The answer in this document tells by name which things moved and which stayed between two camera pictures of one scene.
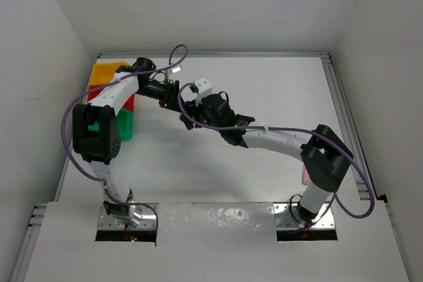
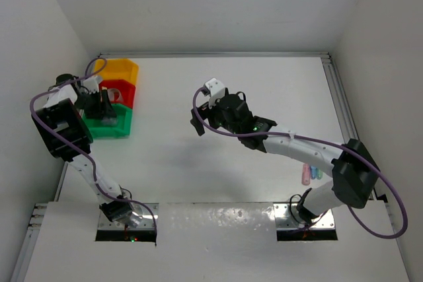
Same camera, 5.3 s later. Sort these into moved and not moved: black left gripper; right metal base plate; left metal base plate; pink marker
Moved: black left gripper
Not moved: left metal base plate; pink marker; right metal base plate
